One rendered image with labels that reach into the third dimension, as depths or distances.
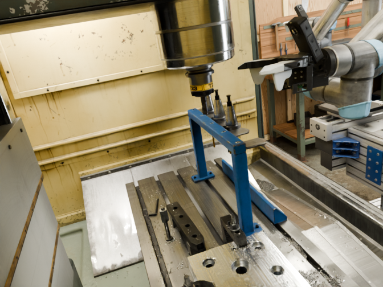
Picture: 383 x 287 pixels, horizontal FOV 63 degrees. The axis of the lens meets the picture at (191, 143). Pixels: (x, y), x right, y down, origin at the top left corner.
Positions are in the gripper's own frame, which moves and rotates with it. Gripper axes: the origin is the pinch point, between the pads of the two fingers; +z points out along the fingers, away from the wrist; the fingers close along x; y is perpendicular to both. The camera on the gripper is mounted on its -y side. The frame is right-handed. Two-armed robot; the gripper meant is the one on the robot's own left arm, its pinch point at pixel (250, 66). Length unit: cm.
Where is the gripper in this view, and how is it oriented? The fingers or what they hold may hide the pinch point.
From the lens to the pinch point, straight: 73.5
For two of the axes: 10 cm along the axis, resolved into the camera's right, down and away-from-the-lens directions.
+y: 1.2, 9.2, 3.7
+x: -3.0, -3.2, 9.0
